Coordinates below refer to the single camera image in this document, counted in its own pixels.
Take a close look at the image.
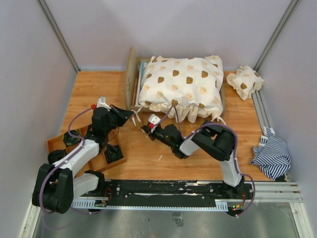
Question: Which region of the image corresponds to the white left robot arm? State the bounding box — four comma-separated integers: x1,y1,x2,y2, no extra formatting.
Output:
32,105,134,214

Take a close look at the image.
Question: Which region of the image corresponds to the coiled black cable in tray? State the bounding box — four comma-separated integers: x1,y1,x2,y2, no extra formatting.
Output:
62,130,84,147

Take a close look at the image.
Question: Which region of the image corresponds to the small bear print pillow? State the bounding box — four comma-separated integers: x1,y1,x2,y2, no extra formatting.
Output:
226,65,264,101

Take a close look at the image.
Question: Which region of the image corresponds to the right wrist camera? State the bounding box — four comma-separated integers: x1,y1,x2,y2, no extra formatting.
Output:
148,114,160,130

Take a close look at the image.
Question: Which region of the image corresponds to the wooden divided tray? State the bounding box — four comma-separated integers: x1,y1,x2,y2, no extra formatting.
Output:
47,129,127,177

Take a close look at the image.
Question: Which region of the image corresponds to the aluminium frame post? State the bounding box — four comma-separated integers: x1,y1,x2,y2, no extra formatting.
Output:
254,0,302,72
36,0,81,73

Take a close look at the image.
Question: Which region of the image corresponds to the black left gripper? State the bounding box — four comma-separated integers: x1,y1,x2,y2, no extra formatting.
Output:
105,104,133,134

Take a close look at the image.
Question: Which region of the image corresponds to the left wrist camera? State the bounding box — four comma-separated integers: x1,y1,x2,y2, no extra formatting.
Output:
91,96,111,110

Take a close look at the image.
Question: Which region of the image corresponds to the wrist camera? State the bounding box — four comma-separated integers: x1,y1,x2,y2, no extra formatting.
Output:
148,114,160,130
91,96,111,110

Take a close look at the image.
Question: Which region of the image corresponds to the large bear print cushion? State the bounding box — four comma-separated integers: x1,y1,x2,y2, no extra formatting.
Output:
131,55,226,128

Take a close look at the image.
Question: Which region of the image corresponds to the aluminium side rail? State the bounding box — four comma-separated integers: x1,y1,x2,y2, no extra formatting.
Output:
252,91,272,128

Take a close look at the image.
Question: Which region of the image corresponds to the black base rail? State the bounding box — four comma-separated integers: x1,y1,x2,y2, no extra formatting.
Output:
81,180,253,202

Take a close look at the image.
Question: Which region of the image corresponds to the left aluminium frame post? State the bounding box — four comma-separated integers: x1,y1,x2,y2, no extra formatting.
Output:
36,0,81,73

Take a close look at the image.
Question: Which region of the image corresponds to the right aluminium frame post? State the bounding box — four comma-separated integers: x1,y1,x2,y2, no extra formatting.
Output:
254,0,302,72

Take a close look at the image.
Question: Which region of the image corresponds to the blue striped cloth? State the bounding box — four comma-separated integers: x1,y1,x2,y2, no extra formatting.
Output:
250,127,291,180

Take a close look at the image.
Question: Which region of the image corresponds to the white slotted cable duct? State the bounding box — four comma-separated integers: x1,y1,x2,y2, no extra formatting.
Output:
71,195,228,212

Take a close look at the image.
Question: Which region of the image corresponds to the wooden pet bed frame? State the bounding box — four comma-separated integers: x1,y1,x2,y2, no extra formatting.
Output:
123,46,226,119

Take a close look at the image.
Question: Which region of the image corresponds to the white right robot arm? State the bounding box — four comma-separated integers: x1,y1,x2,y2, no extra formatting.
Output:
141,121,245,198

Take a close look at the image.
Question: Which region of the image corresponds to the black item in tray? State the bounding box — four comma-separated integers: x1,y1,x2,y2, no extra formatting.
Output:
106,144,123,164

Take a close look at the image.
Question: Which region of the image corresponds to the blue striped mattress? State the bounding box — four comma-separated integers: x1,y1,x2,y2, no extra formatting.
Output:
137,61,148,94

